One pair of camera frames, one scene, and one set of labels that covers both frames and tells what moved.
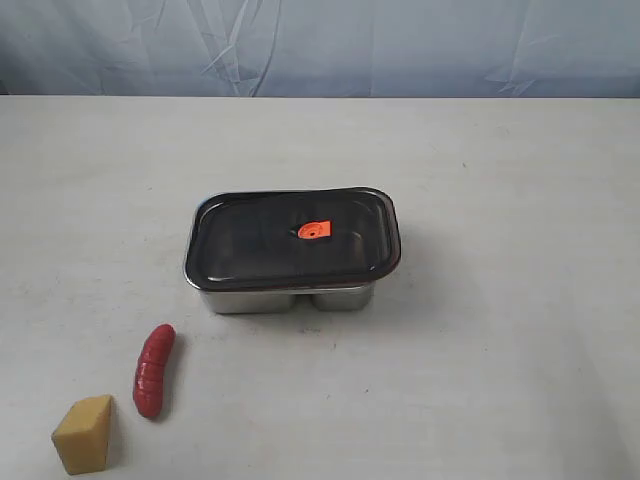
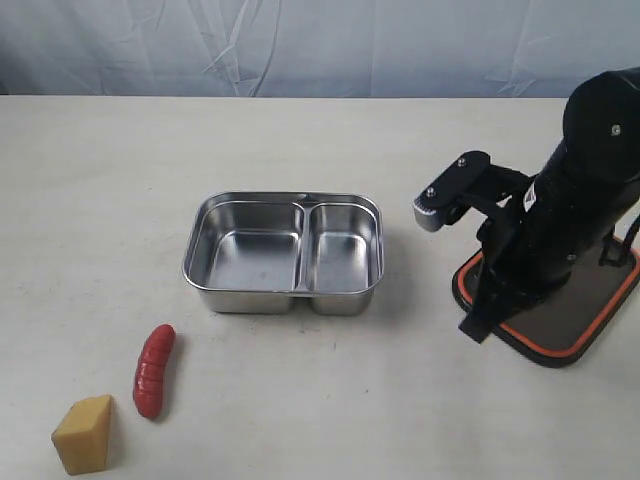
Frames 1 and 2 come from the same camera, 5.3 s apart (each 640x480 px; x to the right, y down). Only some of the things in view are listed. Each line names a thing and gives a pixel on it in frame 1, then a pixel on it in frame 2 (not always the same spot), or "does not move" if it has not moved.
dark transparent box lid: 292,238 -> 562,324
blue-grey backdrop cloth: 320,48 does not move
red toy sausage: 149,376 does not move
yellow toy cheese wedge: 81,437 does not move
